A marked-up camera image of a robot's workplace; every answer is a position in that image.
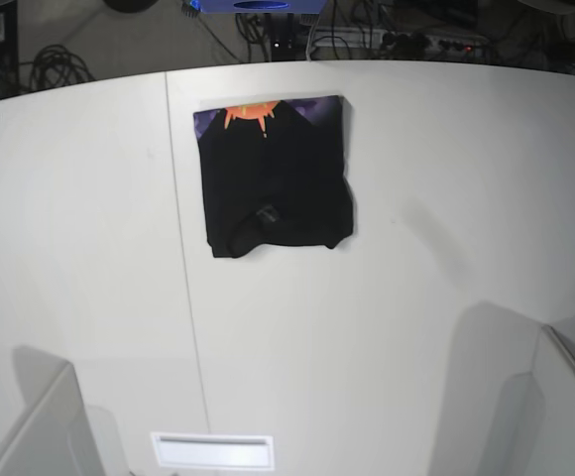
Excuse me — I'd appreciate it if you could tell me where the black T-shirt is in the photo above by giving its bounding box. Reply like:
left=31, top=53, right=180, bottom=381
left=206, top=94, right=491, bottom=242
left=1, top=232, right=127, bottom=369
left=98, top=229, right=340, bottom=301
left=193, top=95, right=355, bottom=259

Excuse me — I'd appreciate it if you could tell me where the white power strip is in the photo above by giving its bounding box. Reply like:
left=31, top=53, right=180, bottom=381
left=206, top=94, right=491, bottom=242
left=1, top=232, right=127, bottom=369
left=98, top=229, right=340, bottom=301
left=313, top=27, right=488, bottom=54

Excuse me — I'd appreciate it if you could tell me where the black device with lights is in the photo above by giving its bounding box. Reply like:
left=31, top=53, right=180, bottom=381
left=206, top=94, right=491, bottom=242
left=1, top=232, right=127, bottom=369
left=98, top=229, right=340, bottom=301
left=264, top=13, right=295, bottom=54

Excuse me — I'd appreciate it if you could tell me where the blue box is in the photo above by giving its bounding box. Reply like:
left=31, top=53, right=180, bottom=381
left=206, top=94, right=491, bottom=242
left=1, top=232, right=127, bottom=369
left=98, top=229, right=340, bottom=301
left=187, top=0, right=327, bottom=14

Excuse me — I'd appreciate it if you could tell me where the white left side panel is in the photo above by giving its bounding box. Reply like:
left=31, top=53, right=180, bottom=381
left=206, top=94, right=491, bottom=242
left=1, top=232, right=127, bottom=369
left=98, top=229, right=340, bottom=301
left=0, top=361, right=105, bottom=475

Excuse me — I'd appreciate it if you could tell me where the white panel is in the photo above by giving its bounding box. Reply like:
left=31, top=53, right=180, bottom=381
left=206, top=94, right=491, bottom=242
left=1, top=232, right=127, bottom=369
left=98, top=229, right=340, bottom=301
left=0, top=361, right=105, bottom=475
left=495, top=324, right=575, bottom=476

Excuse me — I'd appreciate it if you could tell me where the white right side panel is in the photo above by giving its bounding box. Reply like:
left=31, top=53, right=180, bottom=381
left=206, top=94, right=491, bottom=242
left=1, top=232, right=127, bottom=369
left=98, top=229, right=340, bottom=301
left=495, top=324, right=575, bottom=476

